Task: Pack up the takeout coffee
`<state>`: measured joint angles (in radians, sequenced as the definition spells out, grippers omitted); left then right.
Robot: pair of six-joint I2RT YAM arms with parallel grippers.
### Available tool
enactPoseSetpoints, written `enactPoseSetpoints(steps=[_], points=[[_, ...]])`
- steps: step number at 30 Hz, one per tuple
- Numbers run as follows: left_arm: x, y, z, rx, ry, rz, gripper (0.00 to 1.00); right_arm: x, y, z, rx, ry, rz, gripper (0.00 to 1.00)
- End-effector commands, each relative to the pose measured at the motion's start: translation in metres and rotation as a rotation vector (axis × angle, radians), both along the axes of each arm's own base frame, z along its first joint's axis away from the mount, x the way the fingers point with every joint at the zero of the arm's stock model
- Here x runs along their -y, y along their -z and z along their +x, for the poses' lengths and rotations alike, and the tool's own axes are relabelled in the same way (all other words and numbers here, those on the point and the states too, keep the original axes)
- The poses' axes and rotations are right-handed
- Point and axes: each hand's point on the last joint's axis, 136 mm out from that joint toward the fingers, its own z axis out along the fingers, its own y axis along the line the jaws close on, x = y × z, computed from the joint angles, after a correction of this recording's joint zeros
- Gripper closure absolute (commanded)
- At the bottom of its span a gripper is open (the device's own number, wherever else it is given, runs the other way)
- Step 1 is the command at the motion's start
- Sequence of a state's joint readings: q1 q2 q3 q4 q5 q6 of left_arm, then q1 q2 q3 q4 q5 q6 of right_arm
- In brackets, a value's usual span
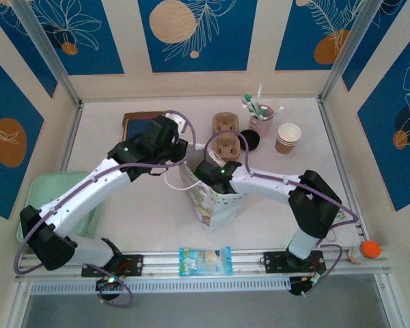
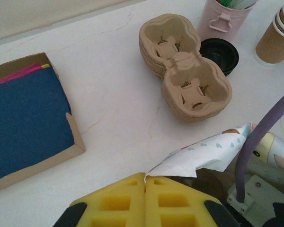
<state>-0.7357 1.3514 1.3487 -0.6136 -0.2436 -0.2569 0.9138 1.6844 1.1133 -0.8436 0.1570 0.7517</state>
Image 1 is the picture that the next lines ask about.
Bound blue wet wipes packet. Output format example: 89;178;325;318
178;245;234;277

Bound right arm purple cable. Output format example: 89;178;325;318
204;131;359;298

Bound aluminium frame post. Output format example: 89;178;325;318
12;0;85;107
323;0;385;100

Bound white paper takeout bag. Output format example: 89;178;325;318
163;143;243;234

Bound stack of brown paper cups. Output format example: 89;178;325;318
275;122;301;154

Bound pink straw holder cup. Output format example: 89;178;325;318
248;104;275;139

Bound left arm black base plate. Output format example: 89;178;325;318
81;253;145;277

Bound brown cardboard napkin box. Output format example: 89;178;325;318
122;111;165;137

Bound dark blue napkin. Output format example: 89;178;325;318
126;118;151;137

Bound stack of black lids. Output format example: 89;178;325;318
238;128;261;152

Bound mint green zip case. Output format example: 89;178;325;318
16;172;100;245

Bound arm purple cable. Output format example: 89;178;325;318
204;131;359;298
13;109;197;308

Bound orange capped bottle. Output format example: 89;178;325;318
349;240;383;266

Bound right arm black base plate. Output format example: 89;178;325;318
262;250;326;275

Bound stack of pulp cup carriers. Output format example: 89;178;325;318
211;113;242;161

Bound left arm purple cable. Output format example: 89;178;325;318
13;109;197;308

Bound white slotted cable duct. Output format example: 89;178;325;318
30;275;291;295

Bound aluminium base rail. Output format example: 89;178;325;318
15;248;392;274

